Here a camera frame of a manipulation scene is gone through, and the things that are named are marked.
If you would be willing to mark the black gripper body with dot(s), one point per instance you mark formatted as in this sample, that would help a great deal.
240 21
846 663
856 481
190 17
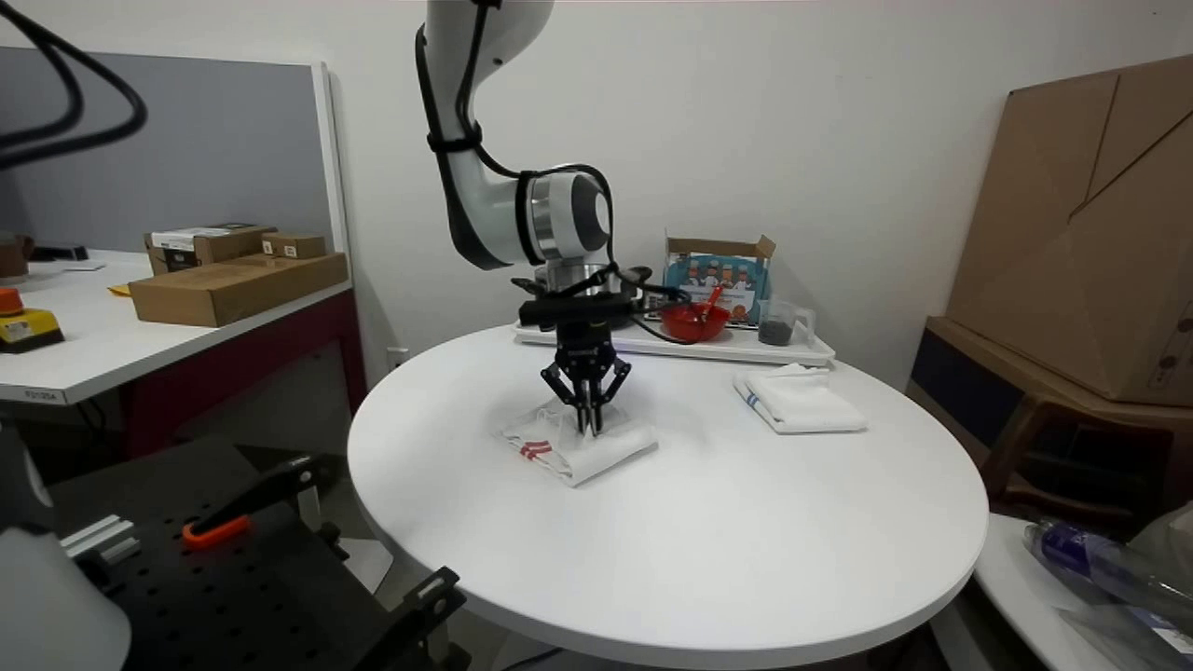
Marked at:
587 349

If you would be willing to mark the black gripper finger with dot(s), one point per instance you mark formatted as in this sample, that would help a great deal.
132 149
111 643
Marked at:
613 396
566 385

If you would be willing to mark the red and white towel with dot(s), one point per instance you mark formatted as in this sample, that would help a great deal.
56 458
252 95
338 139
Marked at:
598 456

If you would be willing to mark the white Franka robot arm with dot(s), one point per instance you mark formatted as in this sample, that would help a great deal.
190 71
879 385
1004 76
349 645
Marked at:
497 210

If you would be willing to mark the white rounded robot base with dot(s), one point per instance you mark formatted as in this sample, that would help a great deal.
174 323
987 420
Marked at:
56 607

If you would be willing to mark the blue striped white folded towel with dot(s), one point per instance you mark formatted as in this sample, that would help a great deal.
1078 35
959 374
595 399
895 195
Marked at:
804 405

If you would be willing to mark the red bowl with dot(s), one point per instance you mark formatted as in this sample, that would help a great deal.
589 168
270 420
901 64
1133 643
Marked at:
696 325

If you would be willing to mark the red plastic spoon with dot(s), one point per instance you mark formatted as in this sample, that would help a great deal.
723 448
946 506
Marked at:
715 302

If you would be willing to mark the small dark grey cube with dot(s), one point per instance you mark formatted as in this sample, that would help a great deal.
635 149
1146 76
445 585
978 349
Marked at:
778 334

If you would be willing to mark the black toggle clamp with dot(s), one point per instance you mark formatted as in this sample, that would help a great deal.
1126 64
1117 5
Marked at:
421 615

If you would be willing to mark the small brown cardboard box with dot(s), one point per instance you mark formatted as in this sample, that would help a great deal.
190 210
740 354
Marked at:
295 242

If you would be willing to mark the flat wooden box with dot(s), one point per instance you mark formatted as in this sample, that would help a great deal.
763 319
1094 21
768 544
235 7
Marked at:
235 288

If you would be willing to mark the small open cardboard box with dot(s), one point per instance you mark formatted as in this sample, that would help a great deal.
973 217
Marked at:
208 242

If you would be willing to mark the black breadboard table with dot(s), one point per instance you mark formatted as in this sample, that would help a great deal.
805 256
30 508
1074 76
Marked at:
249 607

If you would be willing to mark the brown wooden stand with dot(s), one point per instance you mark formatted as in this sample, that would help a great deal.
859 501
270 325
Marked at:
1032 433

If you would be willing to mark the grey partition panel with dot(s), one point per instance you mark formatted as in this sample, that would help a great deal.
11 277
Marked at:
187 149

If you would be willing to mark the white board panel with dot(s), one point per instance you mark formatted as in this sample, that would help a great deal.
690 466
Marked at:
1032 607

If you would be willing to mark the silver aluminium profile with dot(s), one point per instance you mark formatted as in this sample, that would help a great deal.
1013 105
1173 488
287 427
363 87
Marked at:
97 537

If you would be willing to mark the large brown cardboard box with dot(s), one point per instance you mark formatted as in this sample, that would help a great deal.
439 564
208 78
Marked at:
1081 236

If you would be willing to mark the clear plastic bag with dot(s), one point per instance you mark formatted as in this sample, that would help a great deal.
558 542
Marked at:
1104 580

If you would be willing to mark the yellow and black device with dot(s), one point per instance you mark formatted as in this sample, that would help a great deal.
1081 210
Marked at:
29 329

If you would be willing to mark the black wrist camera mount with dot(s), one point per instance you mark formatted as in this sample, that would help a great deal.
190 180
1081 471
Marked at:
578 302

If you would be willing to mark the white desk with maroon frame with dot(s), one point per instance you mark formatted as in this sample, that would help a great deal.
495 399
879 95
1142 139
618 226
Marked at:
113 354

